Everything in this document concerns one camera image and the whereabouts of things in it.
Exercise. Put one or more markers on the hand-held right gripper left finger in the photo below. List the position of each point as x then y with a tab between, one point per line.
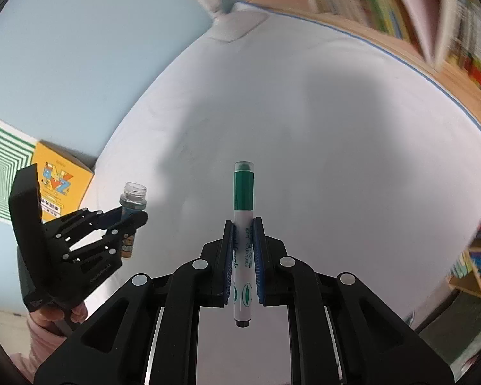
227	256

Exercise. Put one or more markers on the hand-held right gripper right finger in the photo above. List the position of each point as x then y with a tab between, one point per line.
258	256

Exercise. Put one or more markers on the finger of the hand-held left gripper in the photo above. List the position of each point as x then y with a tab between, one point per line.
114	215
138	219

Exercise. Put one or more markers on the clear bottle with colourful label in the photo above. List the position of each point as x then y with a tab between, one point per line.
133	196

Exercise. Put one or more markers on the green and white marker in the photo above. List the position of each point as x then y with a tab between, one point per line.
243	192

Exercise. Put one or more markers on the person's left forearm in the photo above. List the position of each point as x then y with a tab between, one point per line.
44	349

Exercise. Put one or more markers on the person's left hand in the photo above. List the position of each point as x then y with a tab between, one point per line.
78	313

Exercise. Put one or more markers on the yellow picture book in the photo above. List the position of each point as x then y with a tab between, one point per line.
60	176

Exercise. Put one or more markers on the green striped white book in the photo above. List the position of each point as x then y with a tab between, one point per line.
0	168

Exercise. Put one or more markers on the white pillow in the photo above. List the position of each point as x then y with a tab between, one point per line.
236	24

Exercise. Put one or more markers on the wooden bookshelf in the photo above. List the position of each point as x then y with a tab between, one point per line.
457	84

